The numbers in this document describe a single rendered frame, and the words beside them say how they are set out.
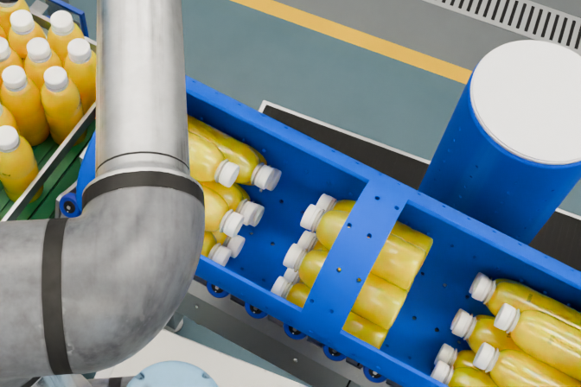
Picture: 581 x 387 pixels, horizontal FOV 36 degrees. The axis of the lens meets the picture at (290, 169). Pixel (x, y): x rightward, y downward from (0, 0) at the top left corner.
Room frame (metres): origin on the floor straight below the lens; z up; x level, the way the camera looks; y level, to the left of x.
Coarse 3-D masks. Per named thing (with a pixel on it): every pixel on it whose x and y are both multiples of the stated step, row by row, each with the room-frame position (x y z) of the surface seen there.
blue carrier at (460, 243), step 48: (192, 96) 0.85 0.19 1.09; (288, 144) 0.78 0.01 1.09; (288, 192) 0.74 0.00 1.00; (336, 192) 0.74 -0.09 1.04; (384, 192) 0.65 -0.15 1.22; (288, 240) 0.66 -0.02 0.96; (336, 240) 0.56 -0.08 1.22; (384, 240) 0.57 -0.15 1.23; (480, 240) 0.67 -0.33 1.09; (240, 288) 0.50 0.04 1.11; (336, 288) 0.50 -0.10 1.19; (432, 288) 0.62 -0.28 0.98; (576, 288) 0.56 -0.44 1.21; (336, 336) 0.45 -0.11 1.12; (432, 336) 0.54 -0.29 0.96; (432, 384) 0.40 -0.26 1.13
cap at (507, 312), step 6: (504, 306) 0.53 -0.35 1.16; (510, 306) 0.53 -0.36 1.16; (498, 312) 0.53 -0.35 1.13; (504, 312) 0.52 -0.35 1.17; (510, 312) 0.52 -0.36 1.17; (498, 318) 0.51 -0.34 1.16; (504, 318) 0.51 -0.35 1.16; (510, 318) 0.51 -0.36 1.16; (498, 324) 0.50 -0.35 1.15; (504, 324) 0.50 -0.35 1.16; (504, 330) 0.50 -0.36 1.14
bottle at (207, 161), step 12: (192, 144) 0.70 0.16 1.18; (204, 144) 0.70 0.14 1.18; (192, 156) 0.68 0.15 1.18; (204, 156) 0.68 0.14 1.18; (216, 156) 0.69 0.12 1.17; (192, 168) 0.66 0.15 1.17; (204, 168) 0.67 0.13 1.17; (216, 168) 0.67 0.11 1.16; (204, 180) 0.66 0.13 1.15; (216, 180) 0.66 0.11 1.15
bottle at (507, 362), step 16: (496, 352) 0.47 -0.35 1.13; (512, 352) 0.47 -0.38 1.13; (496, 368) 0.44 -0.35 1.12; (512, 368) 0.44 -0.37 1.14; (528, 368) 0.45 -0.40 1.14; (544, 368) 0.45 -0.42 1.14; (496, 384) 0.43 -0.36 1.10; (512, 384) 0.42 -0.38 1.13; (528, 384) 0.42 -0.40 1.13; (544, 384) 0.43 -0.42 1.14; (560, 384) 0.43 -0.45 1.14; (576, 384) 0.44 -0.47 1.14
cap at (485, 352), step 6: (480, 348) 0.48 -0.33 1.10; (486, 348) 0.47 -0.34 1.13; (492, 348) 0.47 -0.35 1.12; (480, 354) 0.46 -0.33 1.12; (486, 354) 0.46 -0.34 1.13; (492, 354) 0.46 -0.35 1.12; (474, 360) 0.46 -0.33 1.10; (480, 360) 0.45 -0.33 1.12; (486, 360) 0.45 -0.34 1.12; (480, 366) 0.45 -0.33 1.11; (486, 366) 0.45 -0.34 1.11
